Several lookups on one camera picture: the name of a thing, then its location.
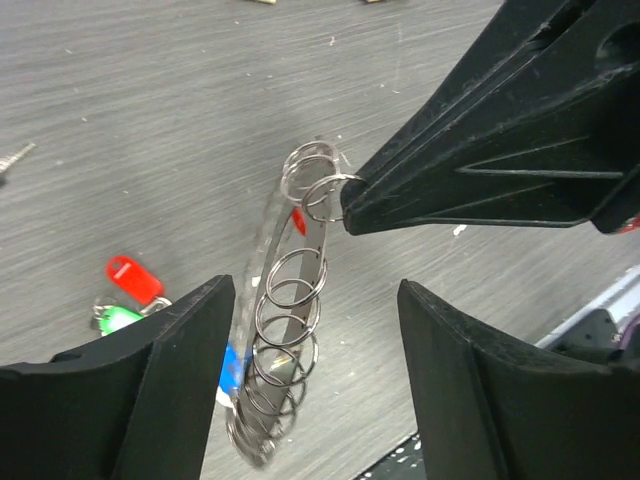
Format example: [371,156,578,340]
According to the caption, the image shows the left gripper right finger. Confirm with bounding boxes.
[397,280,639,479]

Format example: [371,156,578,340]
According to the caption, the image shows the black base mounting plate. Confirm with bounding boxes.
[354,433,427,480]

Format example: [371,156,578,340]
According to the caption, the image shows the red tag key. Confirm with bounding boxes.
[291,207,307,236]
[105,255,172,316]

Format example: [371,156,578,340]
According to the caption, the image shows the red tag key on table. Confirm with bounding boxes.
[105,255,172,316]

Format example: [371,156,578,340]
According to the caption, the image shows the green tag key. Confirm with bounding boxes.
[91,298,143,336]

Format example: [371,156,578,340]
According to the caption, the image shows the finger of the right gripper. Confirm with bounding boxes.
[341,68,639,235]
[359,1,639,190]

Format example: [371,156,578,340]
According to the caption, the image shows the yellow tag key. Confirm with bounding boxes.
[0,142,36,178]

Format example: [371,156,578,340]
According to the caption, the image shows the blue tag key centre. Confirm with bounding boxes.
[216,342,245,408]

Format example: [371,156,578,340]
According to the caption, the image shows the large metal keyring strip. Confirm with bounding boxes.
[226,139,353,470]

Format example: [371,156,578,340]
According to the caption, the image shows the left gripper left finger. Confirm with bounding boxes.
[1,275,235,479]

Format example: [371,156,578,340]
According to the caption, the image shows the perforated metal cable rail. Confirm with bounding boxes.
[536,265,639,348]

